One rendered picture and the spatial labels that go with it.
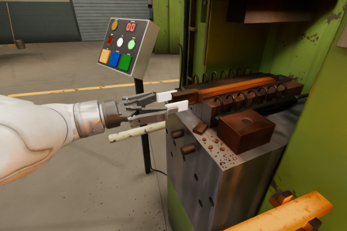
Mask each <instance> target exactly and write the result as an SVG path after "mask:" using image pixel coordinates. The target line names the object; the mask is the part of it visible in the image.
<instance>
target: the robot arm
mask: <svg viewBox="0 0 347 231"><path fill-rule="evenodd" d="M172 92H177V90H173V91H168V92H163V93H156V91H154V92H152V91H150V92H145V93H141V94H137V95H132V96H124V97H122V102H121V103H118V104H117V103H116V100H109V101H103V102H102V103H101V104H99V101H98V100H94V101H87V102H82V103H76V104H58V103H56V104H45V105H35V104H34V103H33V102H30V101H25V100H21V99H17V98H13V97H8V96H4V95H0V186H1V185H5V184H8V183H11V182H14V181H16V180H18V179H20V178H23V177H25V176H27V175H28V174H30V173H32V172H33V171H35V170H37V169H38V168H40V167H41V166H43V165H44V164H45V163H47V162H48V161H49V160H50V159H51V158H52V157H53V156H54V155H55V154H56V153H57V152H58V151H59V150H60V148H62V147H65V146H68V145H69V144H70V143H72V142H73V141H76V140H78V139H81V138H87V137H90V136H94V135H98V134H102V133H104V132H105V127H106V128H108V129H111V128H115V127H119V126H120V125H121V122H129V123H130V126H131V128H134V127H136V126H139V125H144V124H149V123H155V122H161V121H166V120H168V115H169V114H172V113H176V112H179V111H184V110H188V100H185V101H181V102H176V103H171V104H167V105H165V107H145V108H143V107H144V106H146V105H148V104H151V103H153V102H156V101H157V103H159V102H164V101H169V100H171V93H172Z"/></svg>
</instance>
